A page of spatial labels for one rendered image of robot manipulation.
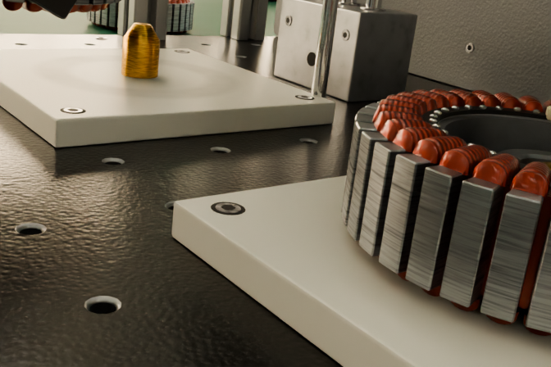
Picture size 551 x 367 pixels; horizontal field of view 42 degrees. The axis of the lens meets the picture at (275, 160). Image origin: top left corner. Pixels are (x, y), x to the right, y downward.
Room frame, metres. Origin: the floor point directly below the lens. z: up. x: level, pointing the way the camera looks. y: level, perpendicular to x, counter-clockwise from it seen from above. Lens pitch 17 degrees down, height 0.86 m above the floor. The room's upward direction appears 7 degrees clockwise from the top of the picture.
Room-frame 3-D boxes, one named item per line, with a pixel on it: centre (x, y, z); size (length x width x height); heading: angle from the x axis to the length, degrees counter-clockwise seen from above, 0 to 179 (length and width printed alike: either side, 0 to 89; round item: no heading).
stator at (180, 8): (0.78, 0.16, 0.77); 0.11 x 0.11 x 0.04
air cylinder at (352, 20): (0.47, -0.03, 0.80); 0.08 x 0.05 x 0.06; 39
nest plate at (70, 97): (0.38, 0.08, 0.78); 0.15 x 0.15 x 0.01; 39
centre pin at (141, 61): (0.38, 0.08, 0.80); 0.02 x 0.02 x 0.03
